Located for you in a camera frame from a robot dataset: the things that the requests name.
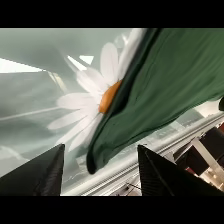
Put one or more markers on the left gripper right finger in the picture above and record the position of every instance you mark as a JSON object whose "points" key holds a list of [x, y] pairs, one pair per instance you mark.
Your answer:
{"points": [[163, 180]]}

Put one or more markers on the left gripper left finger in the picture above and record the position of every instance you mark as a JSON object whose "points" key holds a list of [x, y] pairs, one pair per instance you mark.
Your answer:
{"points": [[40, 176]]}

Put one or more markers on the green T-shirt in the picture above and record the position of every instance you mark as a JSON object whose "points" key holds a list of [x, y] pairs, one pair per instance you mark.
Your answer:
{"points": [[166, 83]]}

